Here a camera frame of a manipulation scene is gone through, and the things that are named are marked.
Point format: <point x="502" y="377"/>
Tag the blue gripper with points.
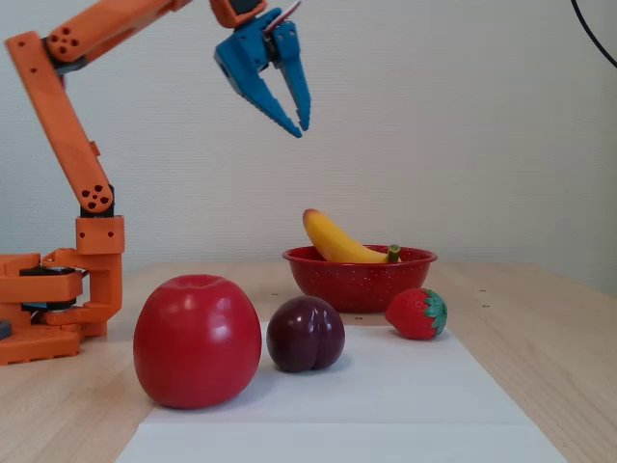
<point x="245" y="60"/>

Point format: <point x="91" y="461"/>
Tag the yellow toy banana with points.
<point x="332" y="241"/>

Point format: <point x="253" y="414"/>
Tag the orange robot base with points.
<point x="34" y="345"/>

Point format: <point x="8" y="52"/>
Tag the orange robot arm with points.
<point x="58" y="111"/>

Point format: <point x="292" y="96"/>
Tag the red speckled enamel bowl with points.
<point x="356" y="289"/>

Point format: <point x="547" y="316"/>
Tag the dark purple toy plum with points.
<point x="305" y="335"/>

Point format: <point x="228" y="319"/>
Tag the red toy strawberry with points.
<point x="412" y="313"/>

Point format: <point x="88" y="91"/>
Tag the red toy apple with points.
<point x="197" y="342"/>

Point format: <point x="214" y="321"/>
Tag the white paper sheet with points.
<point x="385" y="400"/>

